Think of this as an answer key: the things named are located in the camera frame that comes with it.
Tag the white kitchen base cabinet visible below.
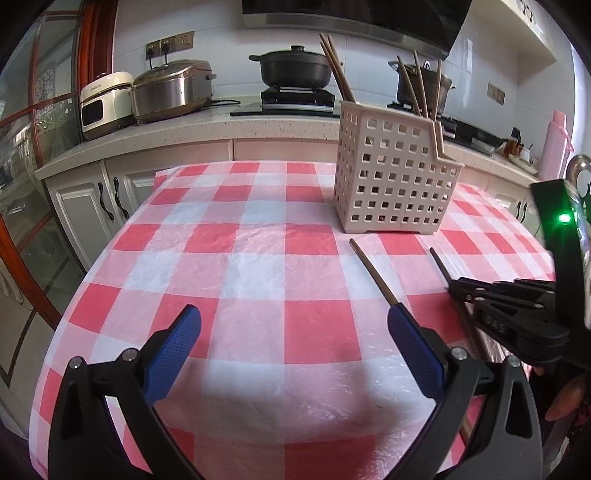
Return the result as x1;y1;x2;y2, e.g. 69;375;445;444
46;138;550;273

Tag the round metal dish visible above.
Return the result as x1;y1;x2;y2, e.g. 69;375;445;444
566;154;591;199

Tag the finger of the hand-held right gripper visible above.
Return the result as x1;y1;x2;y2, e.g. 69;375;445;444
450;293;571;367
447;277;557;301

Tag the range hood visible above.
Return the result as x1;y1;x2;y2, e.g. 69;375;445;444
242;0;474;60

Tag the red white checked tablecloth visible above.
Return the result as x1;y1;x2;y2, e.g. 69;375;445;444
28;161;557;480

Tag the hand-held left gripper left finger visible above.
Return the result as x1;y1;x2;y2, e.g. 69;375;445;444
48;304;202;480

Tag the person's right hand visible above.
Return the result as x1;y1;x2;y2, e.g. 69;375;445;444
545;379;591;422

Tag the tall black stock pot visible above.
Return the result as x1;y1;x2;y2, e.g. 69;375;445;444
388;59;455;116

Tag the stainless steel rice cooker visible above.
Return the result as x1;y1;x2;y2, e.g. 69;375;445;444
130;59;217;124

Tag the speckled kitchen countertop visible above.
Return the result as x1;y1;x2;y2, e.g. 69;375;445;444
36;104;541;182

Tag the white tea tray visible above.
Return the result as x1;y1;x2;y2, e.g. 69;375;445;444
508;152;539;174

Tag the beige plastic utensil basket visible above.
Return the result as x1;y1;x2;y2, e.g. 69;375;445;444
333;100;465;235

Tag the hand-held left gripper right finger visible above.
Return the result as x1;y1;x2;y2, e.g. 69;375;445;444
387;304;544;480

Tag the wide black cooking pot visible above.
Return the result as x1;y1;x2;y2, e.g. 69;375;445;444
248;45;333;88

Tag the black gas cooktop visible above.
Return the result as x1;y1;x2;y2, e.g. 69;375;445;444
229;88;506;155

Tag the pink thermos bottle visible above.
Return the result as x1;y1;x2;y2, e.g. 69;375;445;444
540;110;573;181

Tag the black cabinet handle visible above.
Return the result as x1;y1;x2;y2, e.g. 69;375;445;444
97;181;115;221
113;176;131;219

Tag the wooden glass display cabinet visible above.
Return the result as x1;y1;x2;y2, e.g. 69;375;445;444
0;0;116;384

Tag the white countertop cooker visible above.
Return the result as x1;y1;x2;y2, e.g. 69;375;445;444
79;71;136;140

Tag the white wall cabinet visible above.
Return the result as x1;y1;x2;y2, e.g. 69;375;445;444
512;0;561;65

